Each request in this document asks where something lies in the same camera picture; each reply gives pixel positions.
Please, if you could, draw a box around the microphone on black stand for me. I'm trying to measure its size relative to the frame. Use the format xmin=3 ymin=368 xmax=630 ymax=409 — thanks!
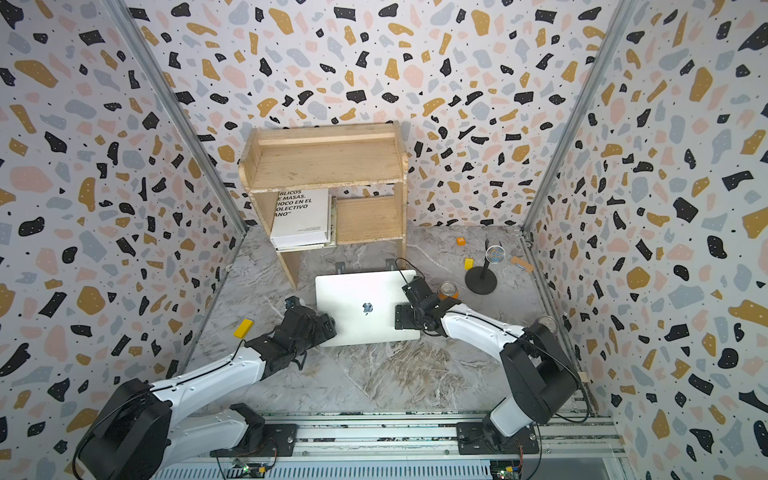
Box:
xmin=465 ymin=241 xmax=506 ymax=295

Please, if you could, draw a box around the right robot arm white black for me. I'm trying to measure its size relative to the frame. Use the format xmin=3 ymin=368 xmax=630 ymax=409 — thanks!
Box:
xmin=395 ymin=276 xmax=582 ymax=449

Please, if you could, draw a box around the yellow rectangular block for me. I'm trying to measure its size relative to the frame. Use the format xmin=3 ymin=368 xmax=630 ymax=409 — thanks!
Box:
xmin=233 ymin=319 xmax=254 ymax=340

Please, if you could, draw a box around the silver laptop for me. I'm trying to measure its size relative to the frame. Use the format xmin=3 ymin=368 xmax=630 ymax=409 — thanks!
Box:
xmin=315 ymin=270 xmax=421 ymax=347

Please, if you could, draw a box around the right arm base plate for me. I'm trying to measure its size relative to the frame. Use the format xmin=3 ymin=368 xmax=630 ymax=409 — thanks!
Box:
xmin=456 ymin=421 xmax=540 ymax=455

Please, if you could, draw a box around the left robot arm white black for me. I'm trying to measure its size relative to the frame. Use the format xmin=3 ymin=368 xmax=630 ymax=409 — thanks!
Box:
xmin=71 ymin=297 xmax=337 ymax=479

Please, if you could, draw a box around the white book black text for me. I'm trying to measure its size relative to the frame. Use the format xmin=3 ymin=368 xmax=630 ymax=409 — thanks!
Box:
xmin=270 ymin=189 xmax=331 ymax=250

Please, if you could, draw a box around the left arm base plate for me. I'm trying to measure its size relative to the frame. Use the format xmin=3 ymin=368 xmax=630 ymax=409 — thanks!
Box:
xmin=210 ymin=424 xmax=298 ymax=457

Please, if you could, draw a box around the orange soda can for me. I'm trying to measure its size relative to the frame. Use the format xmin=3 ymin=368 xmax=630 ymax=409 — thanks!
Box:
xmin=437 ymin=281 xmax=459 ymax=299

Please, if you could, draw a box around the aluminium rail frame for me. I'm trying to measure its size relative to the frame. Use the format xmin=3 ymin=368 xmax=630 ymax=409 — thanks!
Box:
xmin=154 ymin=413 xmax=634 ymax=479

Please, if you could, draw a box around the small wooden stick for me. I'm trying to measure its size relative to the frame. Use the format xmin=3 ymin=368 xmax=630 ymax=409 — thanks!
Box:
xmin=510 ymin=256 xmax=535 ymax=273

